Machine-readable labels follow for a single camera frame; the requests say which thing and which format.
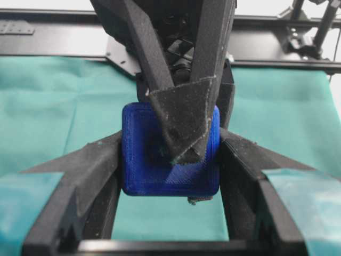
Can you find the blue plastic cube block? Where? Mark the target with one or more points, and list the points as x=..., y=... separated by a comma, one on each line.
x=147, y=168

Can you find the black aluminium table frame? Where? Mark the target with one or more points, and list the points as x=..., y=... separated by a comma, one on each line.
x=257, y=41

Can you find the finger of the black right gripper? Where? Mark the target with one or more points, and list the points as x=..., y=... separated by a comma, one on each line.
x=195, y=200

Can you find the green table cloth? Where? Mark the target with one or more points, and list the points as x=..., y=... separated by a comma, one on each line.
x=53, y=106

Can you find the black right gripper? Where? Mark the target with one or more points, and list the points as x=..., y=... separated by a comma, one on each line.
x=162, y=35

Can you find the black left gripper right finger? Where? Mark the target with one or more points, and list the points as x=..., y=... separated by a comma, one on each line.
x=256, y=216

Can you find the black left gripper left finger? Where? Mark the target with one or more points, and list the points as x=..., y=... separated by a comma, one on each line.
x=84, y=203

